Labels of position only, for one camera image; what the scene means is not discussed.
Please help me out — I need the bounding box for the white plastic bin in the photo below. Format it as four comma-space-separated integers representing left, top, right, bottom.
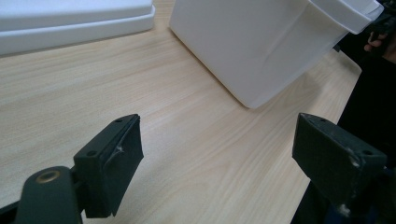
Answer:
168, 0, 385, 110

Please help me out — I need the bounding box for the white plastic lid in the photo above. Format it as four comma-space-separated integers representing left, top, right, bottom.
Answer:
0, 0, 156, 58

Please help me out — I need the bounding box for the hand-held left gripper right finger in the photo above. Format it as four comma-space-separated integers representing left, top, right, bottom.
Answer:
291, 112, 388, 217

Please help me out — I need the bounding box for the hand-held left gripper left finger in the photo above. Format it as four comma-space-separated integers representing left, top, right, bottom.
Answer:
73, 113, 145, 219

